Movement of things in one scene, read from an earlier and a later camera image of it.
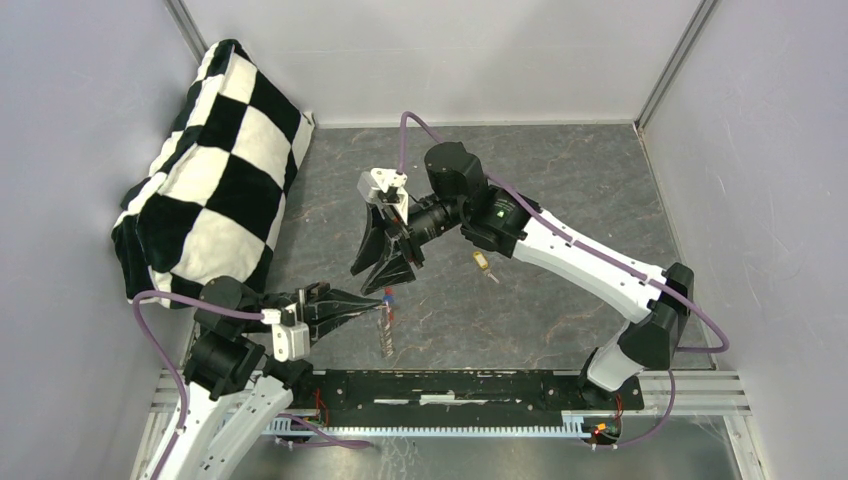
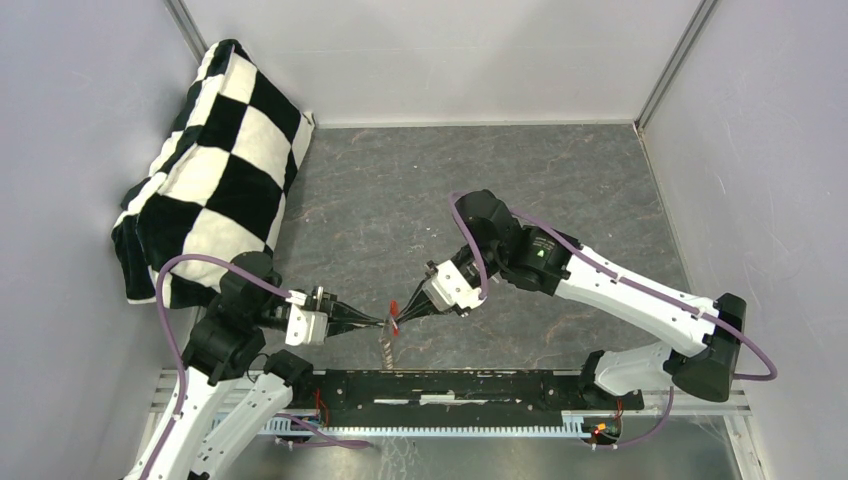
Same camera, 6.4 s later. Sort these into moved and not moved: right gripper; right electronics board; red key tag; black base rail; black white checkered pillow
Moved: right gripper; red key tag
Not moved: right electronics board; black white checkered pillow; black base rail
